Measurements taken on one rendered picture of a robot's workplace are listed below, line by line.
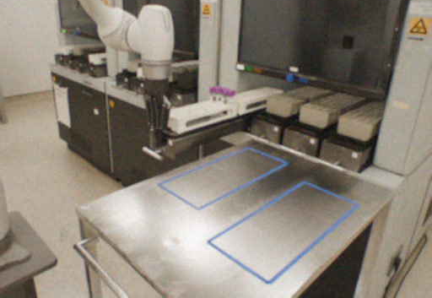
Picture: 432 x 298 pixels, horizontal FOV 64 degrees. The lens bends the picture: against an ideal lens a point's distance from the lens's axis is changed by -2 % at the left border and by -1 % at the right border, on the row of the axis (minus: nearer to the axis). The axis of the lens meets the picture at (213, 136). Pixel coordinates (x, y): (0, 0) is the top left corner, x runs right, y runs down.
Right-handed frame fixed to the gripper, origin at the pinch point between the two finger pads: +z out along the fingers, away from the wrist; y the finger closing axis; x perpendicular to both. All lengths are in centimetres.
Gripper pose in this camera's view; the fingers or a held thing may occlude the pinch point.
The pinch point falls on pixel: (158, 138)
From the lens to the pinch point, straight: 117.6
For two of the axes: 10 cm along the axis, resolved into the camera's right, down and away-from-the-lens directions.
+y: -7.1, -2.9, 6.4
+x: -7.0, 2.4, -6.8
